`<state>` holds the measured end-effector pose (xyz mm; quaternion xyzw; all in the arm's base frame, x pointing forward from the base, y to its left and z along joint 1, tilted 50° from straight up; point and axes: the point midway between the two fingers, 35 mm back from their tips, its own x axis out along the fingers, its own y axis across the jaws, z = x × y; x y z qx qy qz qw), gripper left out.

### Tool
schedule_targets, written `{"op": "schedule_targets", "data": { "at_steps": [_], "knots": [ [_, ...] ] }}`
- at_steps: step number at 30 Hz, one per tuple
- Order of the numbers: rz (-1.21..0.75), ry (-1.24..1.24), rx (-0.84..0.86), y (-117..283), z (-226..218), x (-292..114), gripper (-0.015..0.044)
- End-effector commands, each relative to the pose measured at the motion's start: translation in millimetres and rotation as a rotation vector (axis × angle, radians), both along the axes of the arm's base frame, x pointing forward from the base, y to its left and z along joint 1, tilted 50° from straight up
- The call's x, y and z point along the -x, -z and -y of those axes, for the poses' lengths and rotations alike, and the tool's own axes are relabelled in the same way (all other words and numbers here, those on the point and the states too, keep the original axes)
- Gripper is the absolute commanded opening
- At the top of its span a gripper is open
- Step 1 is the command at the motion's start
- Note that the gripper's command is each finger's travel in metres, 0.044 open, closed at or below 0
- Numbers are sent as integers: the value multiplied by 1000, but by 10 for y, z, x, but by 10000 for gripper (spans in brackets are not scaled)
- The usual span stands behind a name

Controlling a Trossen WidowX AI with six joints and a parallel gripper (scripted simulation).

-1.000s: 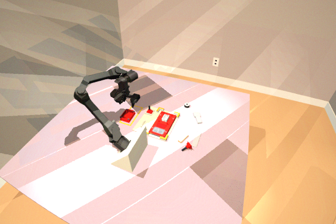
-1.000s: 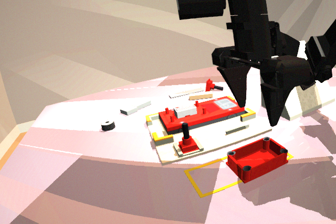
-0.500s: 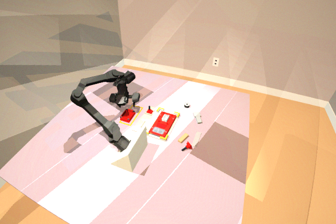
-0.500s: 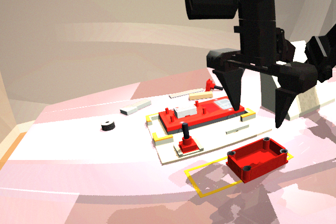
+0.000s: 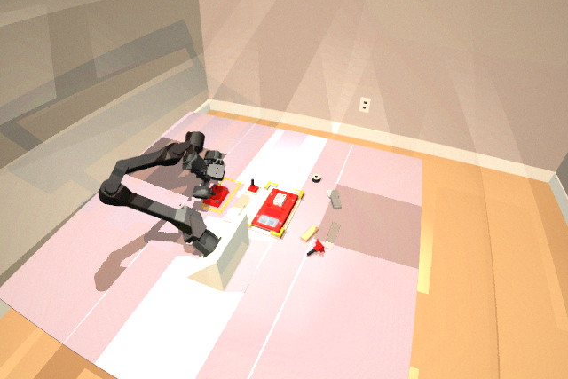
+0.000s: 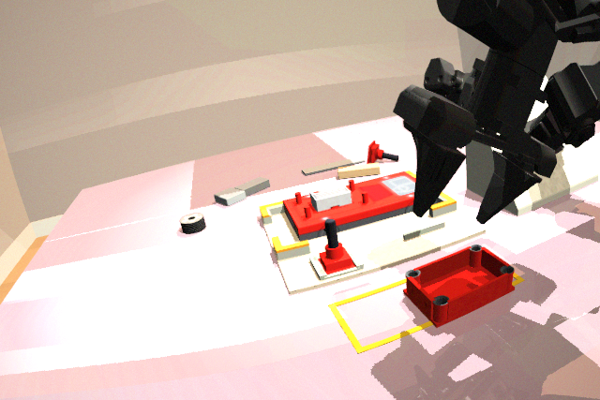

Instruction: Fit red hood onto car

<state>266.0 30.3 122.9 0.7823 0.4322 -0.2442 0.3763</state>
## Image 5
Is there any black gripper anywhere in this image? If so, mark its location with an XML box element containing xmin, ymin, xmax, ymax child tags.
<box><xmin>190</xmin><ymin>150</ymin><xmax>222</xmax><ymax>199</ymax></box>

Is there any red rectangular shell with corner holes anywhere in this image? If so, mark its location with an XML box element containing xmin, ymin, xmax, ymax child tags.
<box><xmin>203</xmin><ymin>184</ymin><xmax>230</xmax><ymax>208</ymax></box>

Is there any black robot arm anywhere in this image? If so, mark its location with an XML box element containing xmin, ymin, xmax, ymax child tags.
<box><xmin>99</xmin><ymin>131</ymin><xmax>226</xmax><ymax>258</ymax></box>

